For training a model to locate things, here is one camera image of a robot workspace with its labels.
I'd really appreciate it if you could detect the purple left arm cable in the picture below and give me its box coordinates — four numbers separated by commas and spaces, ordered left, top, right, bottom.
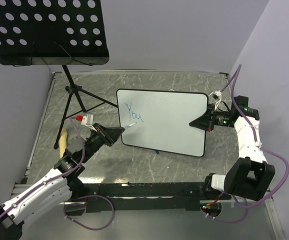
0, 117, 115, 238

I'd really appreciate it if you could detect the white whiteboard black frame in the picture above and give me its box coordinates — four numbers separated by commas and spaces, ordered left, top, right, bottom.
116, 88, 209, 158

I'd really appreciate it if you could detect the black perforated music stand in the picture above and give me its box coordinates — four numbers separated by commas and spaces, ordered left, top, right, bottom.
0, 0, 119, 150

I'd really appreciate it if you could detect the white whiteboard marker pen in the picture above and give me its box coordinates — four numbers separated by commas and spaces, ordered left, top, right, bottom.
123, 122, 137, 130

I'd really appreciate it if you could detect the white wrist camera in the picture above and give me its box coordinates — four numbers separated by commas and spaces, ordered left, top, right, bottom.
208, 90, 223, 110
75, 113, 96, 131

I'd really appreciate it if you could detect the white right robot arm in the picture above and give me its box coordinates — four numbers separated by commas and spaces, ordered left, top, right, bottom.
189, 95, 275, 201

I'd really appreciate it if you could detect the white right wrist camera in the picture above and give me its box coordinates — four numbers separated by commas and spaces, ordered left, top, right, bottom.
208, 90, 223, 110

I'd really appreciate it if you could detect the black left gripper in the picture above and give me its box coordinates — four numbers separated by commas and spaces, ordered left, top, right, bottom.
81, 122, 125, 163

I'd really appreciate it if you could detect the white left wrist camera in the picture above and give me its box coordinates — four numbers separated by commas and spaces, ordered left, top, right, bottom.
75, 113, 96, 131

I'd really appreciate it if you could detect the beige wooden handle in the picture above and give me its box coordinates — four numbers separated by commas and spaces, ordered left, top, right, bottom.
58, 128, 68, 158

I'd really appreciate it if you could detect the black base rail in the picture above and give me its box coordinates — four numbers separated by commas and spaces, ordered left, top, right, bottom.
69, 182, 221, 213

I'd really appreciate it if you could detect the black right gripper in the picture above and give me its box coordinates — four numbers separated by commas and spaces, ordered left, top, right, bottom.
189, 103, 234, 132

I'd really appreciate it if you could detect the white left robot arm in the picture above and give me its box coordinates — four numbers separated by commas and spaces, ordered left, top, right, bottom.
0, 123, 126, 240

